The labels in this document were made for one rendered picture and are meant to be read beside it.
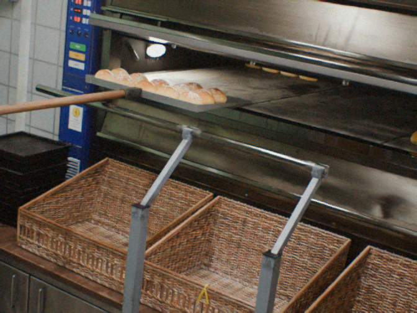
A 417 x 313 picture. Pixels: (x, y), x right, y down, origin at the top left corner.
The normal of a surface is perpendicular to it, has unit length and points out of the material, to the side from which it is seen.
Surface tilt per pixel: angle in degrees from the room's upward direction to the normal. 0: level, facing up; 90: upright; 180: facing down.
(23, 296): 90
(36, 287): 90
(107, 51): 90
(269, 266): 90
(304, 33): 70
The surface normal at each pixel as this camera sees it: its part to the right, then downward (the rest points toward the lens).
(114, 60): 0.81, 0.25
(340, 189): -0.50, -0.18
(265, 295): -0.58, 0.15
